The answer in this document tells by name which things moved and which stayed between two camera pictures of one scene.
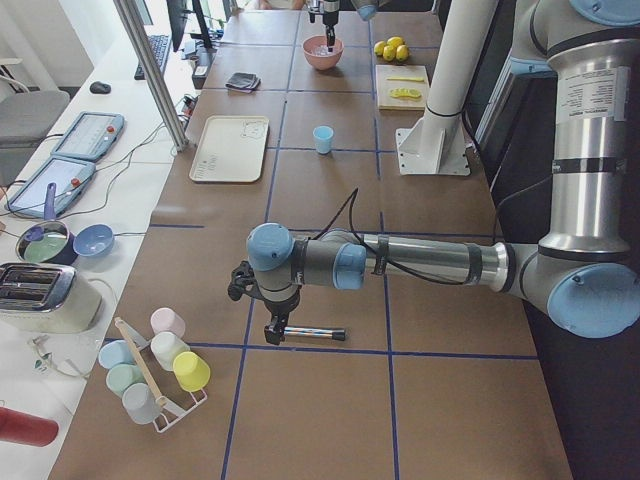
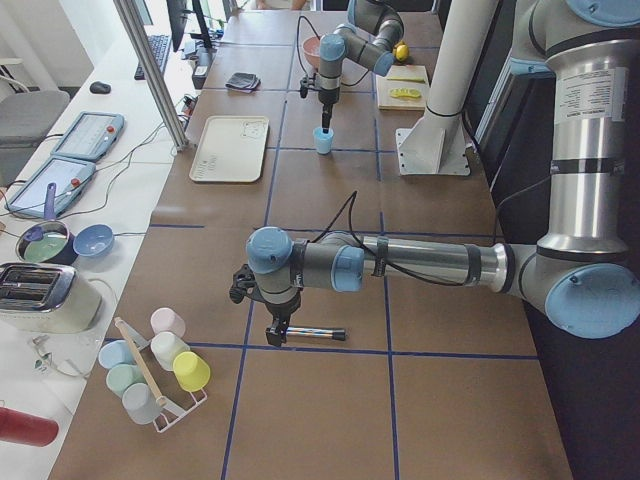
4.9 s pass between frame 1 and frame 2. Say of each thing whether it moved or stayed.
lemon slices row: stayed
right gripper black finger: moved
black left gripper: stayed
